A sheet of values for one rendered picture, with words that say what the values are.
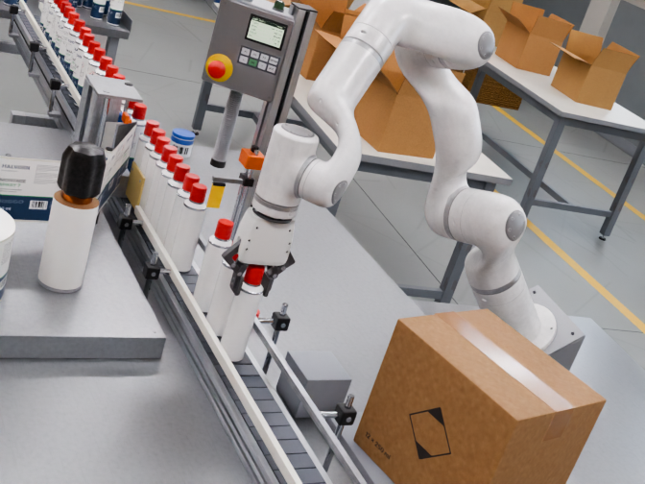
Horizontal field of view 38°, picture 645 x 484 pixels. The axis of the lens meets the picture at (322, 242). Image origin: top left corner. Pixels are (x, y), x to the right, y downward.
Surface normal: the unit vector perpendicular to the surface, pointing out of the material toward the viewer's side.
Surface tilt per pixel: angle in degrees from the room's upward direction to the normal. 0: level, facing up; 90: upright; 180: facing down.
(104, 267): 0
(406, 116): 90
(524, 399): 0
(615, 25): 90
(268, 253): 95
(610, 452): 0
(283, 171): 89
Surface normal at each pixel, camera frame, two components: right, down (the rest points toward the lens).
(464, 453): -0.77, 0.03
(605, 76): 0.25, 0.46
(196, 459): 0.29, -0.88
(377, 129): -0.87, -0.07
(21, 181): 0.47, 0.47
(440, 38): 0.00, 0.14
